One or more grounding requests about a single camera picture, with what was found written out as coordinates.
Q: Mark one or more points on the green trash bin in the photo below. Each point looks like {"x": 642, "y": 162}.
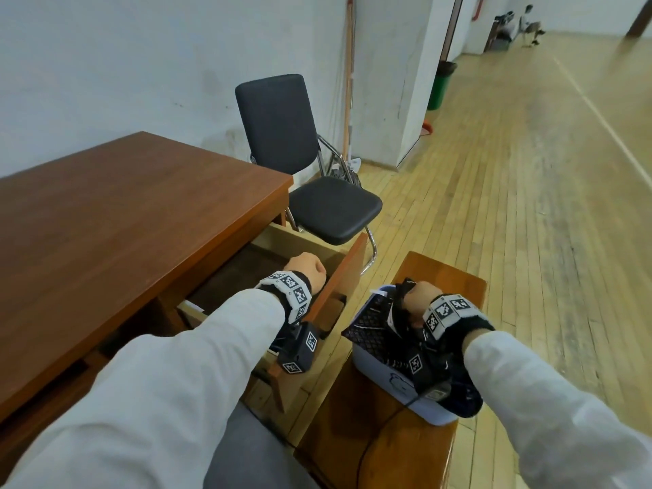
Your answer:
{"x": 439, "y": 89}

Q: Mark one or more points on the left wristband with marker tags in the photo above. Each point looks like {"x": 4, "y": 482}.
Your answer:
{"x": 293, "y": 295}

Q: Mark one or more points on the person's left forearm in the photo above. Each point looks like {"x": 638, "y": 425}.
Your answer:
{"x": 153, "y": 402}

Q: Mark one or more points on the wooden drawer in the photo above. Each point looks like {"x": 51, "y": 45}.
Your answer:
{"x": 351, "y": 280}

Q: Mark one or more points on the orange hoop on floor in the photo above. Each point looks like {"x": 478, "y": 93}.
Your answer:
{"x": 427, "y": 128}

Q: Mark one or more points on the black padded metal chair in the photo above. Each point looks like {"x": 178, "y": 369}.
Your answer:
{"x": 275, "y": 122}

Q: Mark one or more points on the dark bags on bench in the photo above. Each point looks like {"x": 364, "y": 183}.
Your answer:
{"x": 501, "y": 30}

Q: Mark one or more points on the person's left hand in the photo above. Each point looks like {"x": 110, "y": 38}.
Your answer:
{"x": 308, "y": 267}

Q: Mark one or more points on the person's right hand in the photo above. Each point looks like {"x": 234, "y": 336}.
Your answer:
{"x": 420, "y": 300}

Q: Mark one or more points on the brown wooden desk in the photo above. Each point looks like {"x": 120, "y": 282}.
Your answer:
{"x": 117, "y": 224}

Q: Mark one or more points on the dark door frame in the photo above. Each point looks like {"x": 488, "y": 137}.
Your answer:
{"x": 451, "y": 30}

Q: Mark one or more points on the brown wooden bench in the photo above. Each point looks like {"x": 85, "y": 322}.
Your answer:
{"x": 443, "y": 280}

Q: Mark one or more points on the person's right forearm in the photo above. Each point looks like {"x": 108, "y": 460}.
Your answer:
{"x": 550, "y": 407}

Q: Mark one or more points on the person's grey trouser legs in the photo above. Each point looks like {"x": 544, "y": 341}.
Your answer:
{"x": 254, "y": 453}

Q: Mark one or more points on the wooden mop stick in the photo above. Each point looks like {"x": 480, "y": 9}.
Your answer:
{"x": 349, "y": 71}

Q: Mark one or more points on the light blue plastic basin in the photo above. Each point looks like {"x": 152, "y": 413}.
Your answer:
{"x": 397, "y": 394}

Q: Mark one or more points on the brown door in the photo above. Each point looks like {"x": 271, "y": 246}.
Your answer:
{"x": 641, "y": 15}

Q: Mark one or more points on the grey mop head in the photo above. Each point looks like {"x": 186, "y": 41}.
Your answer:
{"x": 349, "y": 168}

